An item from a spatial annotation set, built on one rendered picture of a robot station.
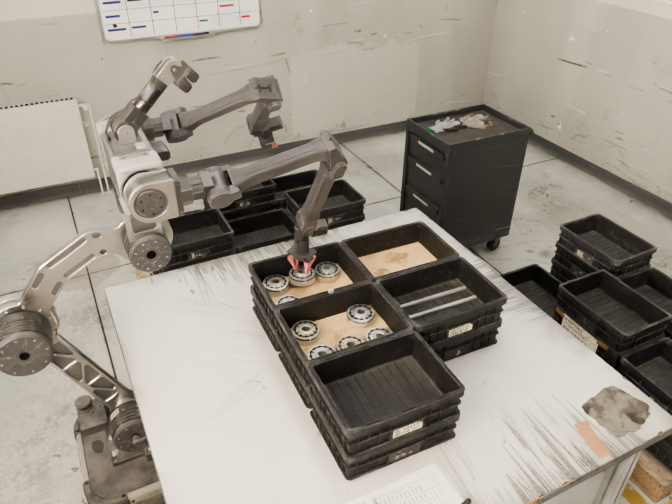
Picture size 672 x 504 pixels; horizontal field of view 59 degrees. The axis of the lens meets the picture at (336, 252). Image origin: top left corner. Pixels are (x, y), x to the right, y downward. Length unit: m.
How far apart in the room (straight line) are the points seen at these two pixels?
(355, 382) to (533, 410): 0.62
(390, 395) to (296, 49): 3.72
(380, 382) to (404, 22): 4.13
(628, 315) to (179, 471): 2.10
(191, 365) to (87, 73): 2.98
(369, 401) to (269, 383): 0.41
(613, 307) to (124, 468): 2.28
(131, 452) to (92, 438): 0.21
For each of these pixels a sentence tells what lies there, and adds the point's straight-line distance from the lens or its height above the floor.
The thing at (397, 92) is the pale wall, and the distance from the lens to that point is 5.78.
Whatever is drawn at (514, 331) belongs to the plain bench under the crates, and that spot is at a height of 0.70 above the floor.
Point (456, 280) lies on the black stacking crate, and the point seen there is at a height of 0.83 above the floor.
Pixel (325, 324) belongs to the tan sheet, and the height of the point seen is 0.83.
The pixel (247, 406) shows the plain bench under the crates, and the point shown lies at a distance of 2.09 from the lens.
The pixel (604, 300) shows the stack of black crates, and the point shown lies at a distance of 3.12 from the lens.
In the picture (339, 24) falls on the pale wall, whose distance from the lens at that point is 5.30.
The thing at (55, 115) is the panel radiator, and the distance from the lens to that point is 4.74.
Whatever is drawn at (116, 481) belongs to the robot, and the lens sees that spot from 2.59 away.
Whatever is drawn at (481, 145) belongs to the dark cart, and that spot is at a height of 0.85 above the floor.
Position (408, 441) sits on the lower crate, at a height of 0.78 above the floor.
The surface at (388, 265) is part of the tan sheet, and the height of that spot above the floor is 0.83.
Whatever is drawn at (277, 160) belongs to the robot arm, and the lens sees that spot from 1.78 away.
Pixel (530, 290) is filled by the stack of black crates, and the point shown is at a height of 0.27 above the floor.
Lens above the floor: 2.26
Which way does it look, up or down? 34 degrees down
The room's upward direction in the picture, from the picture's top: 1 degrees clockwise
